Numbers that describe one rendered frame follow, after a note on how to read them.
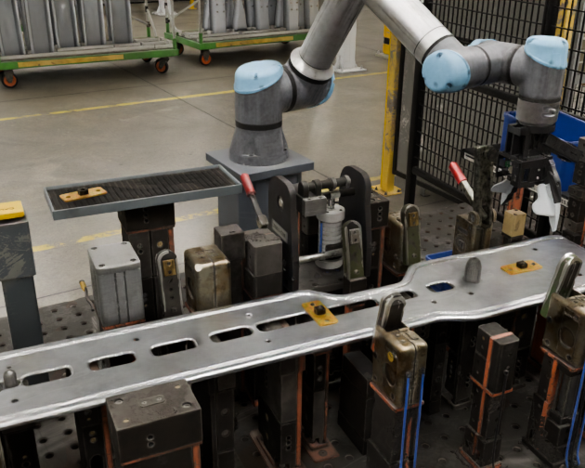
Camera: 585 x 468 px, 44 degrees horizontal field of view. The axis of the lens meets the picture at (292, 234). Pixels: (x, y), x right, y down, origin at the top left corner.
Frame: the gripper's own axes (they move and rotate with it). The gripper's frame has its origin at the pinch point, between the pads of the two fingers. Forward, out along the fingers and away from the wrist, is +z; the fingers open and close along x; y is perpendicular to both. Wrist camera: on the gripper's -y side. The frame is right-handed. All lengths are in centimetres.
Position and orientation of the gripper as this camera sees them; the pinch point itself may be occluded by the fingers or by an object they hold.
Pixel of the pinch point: (529, 217)
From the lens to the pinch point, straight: 151.0
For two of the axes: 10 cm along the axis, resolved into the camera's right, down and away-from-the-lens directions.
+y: -9.1, 1.7, -3.8
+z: 0.0, 9.1, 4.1
